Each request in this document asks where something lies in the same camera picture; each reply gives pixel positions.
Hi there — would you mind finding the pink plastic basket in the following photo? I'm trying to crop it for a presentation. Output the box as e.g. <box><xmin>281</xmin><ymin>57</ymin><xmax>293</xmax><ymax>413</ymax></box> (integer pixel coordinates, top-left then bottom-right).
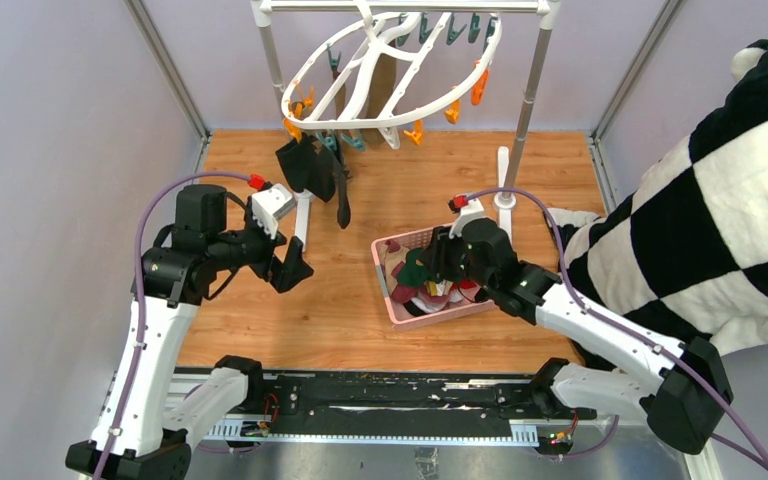
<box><xmin>371</xmin><ymin>227</ymin><xmax>494</xmax><ymax>331</ymax></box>

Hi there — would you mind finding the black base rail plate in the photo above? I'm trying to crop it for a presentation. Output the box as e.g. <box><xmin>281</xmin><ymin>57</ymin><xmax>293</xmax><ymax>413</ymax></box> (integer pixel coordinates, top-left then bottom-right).
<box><xmin>229</xmin><ymin>370</ymin><xmax>596</xmax><ymax>439</ymax></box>

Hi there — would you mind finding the black sock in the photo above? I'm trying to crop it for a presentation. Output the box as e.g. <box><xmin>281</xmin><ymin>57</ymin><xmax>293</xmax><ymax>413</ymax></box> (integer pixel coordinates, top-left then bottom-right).
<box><xmin>275</xmin><ymin>135</ymin><xmax>336</xmax><ymax>202</ymax></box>
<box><xmin>333</xmin><ymin>148</ymin><xmax>351</xmax><ymax>229</ymax></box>

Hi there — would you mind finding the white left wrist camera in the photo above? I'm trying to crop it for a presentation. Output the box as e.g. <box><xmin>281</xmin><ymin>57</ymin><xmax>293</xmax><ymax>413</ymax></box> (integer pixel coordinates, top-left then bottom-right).
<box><xmin>251</xmin><ymin>184</ymin><xmax>297</xmax><ymax>240</ymax></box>

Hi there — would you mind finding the white metal drying rack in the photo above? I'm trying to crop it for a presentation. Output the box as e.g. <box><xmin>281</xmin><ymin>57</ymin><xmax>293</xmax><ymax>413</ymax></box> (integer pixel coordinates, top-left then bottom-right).
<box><xmin>251</xmin><ymin>1</ymin><xmax>561</xmax><ymax>234</ymax></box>

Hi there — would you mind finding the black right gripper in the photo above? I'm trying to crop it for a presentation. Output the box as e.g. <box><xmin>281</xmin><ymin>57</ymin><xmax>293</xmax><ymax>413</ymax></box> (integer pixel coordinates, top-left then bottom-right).
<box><xmin>418</xmin><ymin>220</ymin><xmax>495</xmax><ymax>291</ymax></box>

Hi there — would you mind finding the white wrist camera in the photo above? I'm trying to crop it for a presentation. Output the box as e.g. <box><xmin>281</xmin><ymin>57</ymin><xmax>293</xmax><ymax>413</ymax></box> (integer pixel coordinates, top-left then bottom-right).
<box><xmin>251</xmin><ymin>184</ymin><xmax>297</xmax><ymax>240</ymax></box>
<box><xmin>448</xmin><ymin>194</ymin><xmax>485</xmax><ymax>239</ymax></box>

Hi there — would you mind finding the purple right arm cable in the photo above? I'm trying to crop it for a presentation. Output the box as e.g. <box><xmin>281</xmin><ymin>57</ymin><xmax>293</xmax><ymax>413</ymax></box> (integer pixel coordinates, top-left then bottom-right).
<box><xmin>463</xmin><ymin>186</ymin><xmax>768</xmax><ymax>477</ymax></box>

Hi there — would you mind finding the black white checkered blanket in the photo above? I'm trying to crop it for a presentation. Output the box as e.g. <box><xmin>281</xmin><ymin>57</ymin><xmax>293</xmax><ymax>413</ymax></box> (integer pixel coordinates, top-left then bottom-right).
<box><xmin>546</xmin><ymin>39</ymin><xmax>768</xmax><ymax>355</ymax></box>

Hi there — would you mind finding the tan sock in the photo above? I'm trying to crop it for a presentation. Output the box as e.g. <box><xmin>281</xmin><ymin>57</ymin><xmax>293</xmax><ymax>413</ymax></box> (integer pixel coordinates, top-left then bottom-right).
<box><xmin>361</xmin><ymin>54</ymin><xmax>397</xmax><ymax>147</ymax></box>
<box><xmin>331</xmin><ymin>67</ymin><xmax>347</xmax><ymax>117</ymax></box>

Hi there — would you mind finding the white oval clip hanger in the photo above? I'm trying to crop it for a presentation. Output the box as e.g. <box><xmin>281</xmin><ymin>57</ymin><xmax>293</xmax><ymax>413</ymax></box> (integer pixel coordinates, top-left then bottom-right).
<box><xmin>280</xmin><ymin>10</ymin><xmax>502</xmax><ymax>150</ymax></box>

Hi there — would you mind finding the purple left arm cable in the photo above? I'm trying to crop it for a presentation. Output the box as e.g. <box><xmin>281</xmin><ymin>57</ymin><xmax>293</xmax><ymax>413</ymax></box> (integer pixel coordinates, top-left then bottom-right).
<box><xmin>91</xmin><ymin>171</ymin><xmax>256</xmax><ymax>480</ymax></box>

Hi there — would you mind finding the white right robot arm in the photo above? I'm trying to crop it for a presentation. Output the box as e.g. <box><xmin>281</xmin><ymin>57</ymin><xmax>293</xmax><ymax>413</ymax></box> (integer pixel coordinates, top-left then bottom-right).
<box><xmin>423</xmin><ymin>217</ymin><xmax>733</xmax><ymax>455</ymax></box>

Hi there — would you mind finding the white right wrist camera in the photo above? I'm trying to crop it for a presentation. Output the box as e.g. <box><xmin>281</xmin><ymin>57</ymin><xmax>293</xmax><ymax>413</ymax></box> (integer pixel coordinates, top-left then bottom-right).
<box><xmin>448</xmin><ymin>194</ymin><xmax>485</xmax><ymax>239</ymax></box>

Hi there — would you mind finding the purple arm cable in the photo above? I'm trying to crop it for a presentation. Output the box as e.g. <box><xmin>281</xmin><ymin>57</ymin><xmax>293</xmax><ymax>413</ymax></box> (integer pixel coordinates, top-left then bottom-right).
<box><xmin>463</xmin><ymin>186</ymin><xmax>768</xmax><ymax>477</ymax></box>
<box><xmin>91</xmin><ymin>171</ymin><xmax>256</xmax><ymax>480</ymax></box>

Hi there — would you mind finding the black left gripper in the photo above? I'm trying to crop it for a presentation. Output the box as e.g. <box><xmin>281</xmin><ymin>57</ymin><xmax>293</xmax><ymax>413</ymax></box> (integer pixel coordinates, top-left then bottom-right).
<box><xmin>209</xmin><ymin>205</ymin><xmax>314</xmax><ymax>290</ymax></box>

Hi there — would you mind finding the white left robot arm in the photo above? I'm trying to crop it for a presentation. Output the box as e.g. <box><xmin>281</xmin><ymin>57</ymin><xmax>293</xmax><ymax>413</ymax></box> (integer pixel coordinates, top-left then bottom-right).
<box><xmin>65</xmin><ymin>177</ymin><xmax>313</xmax><ymax>479</ymax></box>

